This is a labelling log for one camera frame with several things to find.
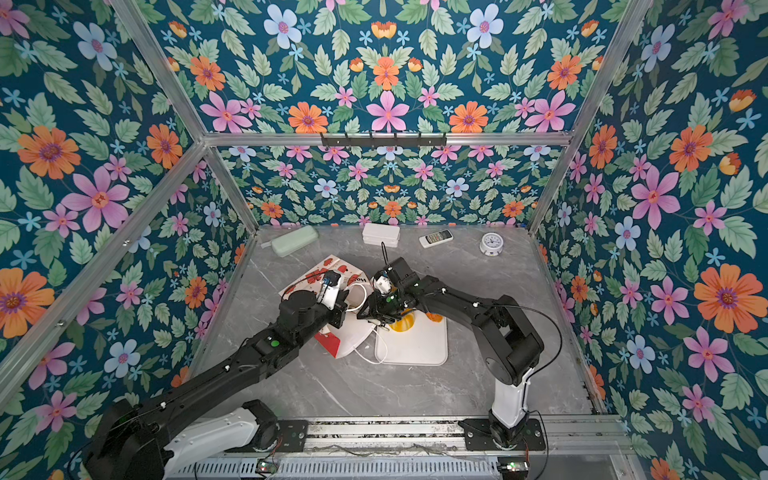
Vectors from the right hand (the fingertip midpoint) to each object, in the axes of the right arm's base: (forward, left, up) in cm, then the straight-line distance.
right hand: (362, 315), depth 83 cm
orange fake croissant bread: (+4, -21, -10) cm, 24 cm away
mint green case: (+37, +31, -8) cm, 49 cm away
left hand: (+3, +2, +10) cm, 11 cm away
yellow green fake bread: (+1, -12, -7) cm, 14 cm away
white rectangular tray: (-3, -18, -13) cm, 23 cm away
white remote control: (+39, -24, -9) cm, 47 cm away
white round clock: (+34, -45, -8) cm, 57 cm away
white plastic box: (+38, -1, -6) cm, 38 cm away
